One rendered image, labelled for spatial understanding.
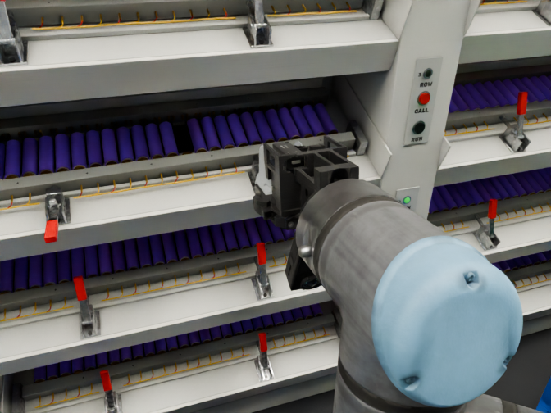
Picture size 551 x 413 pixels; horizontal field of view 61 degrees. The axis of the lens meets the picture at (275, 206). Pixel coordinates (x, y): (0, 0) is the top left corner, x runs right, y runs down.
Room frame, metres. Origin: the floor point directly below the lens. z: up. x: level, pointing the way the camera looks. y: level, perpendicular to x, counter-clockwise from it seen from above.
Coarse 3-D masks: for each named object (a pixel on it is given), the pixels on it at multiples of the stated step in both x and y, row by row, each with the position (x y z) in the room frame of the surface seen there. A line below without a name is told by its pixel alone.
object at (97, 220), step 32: (128, 96) 0.67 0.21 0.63; (160, 96) 0.69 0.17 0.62; (192, 96) 0.70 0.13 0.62; (352, 96) 0.73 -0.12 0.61; (128, 128) 0.66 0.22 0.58; (352, 128) 0.68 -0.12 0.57; (352, 160) 0.65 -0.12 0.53; (384, 160) 0.62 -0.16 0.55; (128, 192) 0.55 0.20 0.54; (160, 192) 0.55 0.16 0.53; (192, 192) 0.56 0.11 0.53; (224, 192) 0.57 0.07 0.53; (0, 224) 0.48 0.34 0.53; (32, 224) 0.49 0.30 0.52; (64, 224) 0.49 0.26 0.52; (96, 224) 0.50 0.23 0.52; (128, 224) 0.51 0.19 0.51; (160, 224) 0.53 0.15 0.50; (192, 224) 0.54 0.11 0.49; (0, 256) 0.47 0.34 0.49
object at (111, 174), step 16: (304, 144) 0.64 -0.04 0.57; (352, 144) 0.66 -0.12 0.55; (144, 160) 0.58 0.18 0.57; (160, 160) 0.58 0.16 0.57; (176, 160) 0.58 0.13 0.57; (192, 160) 0.59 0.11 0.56; (208, 160) 0.59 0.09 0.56; (224, 160) 0.60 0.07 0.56; (240, 160) 0.61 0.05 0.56; (32, 176) 0.53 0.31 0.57; (48, 176) 0.53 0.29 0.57; (64, 176) 0.54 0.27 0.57; (80, 176) 0.54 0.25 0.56; (96, 176) 0.54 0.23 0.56; (112, 176) 0.55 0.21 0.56; (128, 176) 0.56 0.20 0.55; (144, 176) 0.56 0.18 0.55; (160, 176) 0.57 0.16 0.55; (176, 176) 0.57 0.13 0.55; (0, 192) 0.51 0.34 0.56; (16, 192) 0.51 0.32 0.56; (32, 192) 0.52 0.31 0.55; (80, 192) 0.53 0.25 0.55; (112, 192) 0.54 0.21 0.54
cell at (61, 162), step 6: (60, 138) 0.60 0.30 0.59; (66, 138) 0.61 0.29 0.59; (60, 144) 0.59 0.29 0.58; (66, 144) 0.60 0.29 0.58; (60, 150) 0.58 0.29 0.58; (66, 150) 0.59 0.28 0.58; (60, 156) 0.57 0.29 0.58; (66, 156) 0.58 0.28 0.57; (60, 162) 0.56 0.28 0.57; (66, 162) 0.57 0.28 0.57; (60, 168) 0.56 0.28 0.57; (66, 168) 0.56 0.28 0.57
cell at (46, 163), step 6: (42, 138) 0.60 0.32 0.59; (48, 138) 0.60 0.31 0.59; (42, 144) 0.59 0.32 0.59; (48, 144) 0.59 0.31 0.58; (42, 150) 0.58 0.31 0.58; (48, 150) 0.58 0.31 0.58; (42, 156) 0.57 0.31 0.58; (48, 156) 0.57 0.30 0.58; (42, 162) 0.56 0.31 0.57; (48, 162) 0.56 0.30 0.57; (42, 168) 0.55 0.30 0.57; (48, 168) 0.55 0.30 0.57
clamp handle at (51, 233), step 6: (54, 204) 0.49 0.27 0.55; (54, 210) 0.49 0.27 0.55; (48, 216) 0.47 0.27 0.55; (54, 216) 0.47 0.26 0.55; (48, 222) 0.46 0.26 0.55; (54, 222) 0.46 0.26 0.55; (48, 228) 0.44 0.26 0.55; (54, 228) 0.44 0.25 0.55; (48, 234) 0.43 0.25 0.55; (54, 234) 0.43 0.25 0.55; (48, 240) 0.43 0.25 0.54; (54, 240) 0.43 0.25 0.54
